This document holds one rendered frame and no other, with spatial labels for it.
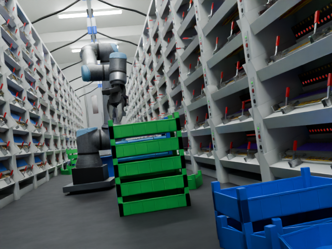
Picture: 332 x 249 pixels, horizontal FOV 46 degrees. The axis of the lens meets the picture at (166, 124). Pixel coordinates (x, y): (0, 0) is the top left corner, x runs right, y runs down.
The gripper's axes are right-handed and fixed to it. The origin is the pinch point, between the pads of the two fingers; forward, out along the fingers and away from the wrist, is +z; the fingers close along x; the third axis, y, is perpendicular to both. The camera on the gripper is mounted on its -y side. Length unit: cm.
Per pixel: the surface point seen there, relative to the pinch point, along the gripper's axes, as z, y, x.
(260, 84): 1, -17, -75
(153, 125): 12.5, -20.7, -30.2
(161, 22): -134, 136, 30
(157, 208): 46, -13, -28
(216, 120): -5, 44, -40
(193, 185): 31, 38, -27
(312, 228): 56, -66, -91
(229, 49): -26, 3, -60
